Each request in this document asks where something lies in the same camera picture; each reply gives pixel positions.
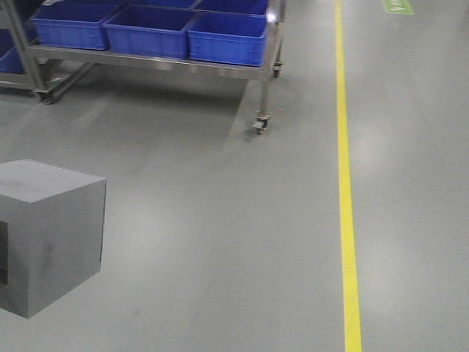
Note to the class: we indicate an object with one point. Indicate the blue bin on cart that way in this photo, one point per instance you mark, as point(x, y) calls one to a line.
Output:
point(150, 31)
point(228, 38)
point(76, 24)

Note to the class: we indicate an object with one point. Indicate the blue bin on cart right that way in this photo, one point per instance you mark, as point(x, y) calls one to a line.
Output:
point(228, 38)

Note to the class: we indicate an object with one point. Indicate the gray foam base block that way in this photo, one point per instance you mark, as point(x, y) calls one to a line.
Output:
point(52, 222)

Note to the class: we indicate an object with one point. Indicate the blue bin on cart left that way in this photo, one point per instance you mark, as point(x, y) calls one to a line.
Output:
point(76, 24)

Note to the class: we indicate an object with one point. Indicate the blue bin on cart middle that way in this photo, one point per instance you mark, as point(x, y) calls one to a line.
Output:
point(150, 31)

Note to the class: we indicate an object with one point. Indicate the steel wheeled cart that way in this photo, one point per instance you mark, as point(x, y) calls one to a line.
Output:
point(45, 69)

